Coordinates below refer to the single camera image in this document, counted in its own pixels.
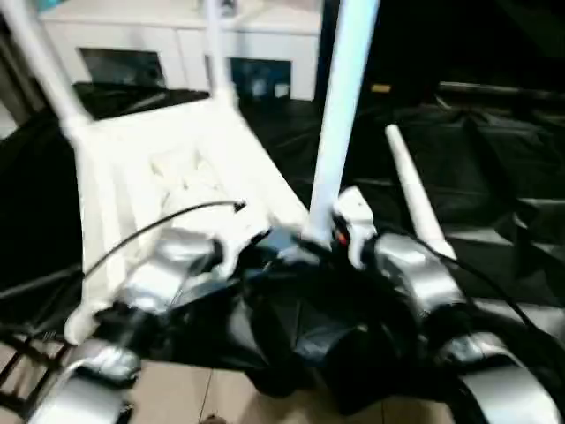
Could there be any white plastic table leg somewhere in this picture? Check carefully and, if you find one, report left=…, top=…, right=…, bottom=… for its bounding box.
left=303, top=0, right=382, bottom=247
left=0, top=0, right=93, bottom=134
left=384, top=124, right=459, bottom=262
left=201, top=0, right=241, bottom=106

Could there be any white cabinet with glass doors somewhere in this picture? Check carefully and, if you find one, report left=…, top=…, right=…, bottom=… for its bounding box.
left=38, top=0, right=327, bottom=102

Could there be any black folding table frame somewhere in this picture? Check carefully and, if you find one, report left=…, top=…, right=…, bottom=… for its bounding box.
left=0, top=334, right=72, bottom=424

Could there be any black backdrop cloth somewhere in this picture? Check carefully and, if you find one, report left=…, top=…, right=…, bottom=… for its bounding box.
left=317, top=0, right=565, bottom=103

